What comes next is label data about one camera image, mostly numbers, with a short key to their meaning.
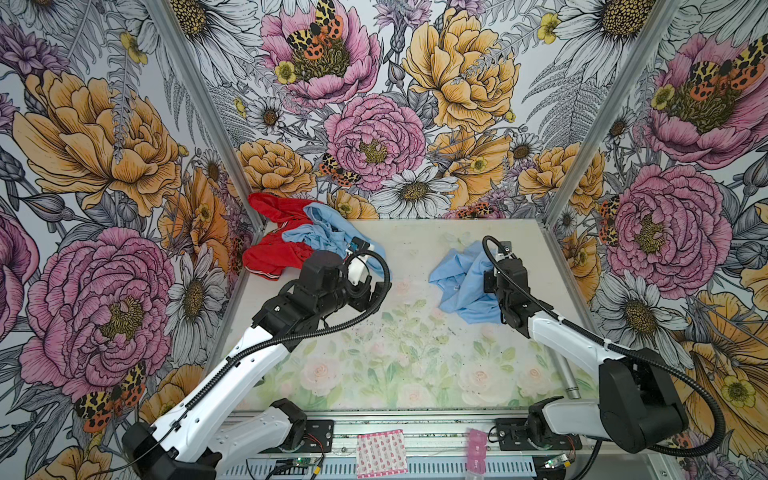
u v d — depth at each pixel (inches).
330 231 42.4
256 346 17.3
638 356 17.6
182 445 14.8
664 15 28.3
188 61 31.2
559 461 28.1
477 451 27.8
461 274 39.7
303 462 28.0
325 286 20.2
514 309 25.9
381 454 28.2
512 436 29.1
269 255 38.8
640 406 16.6
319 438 28.8
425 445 29.3
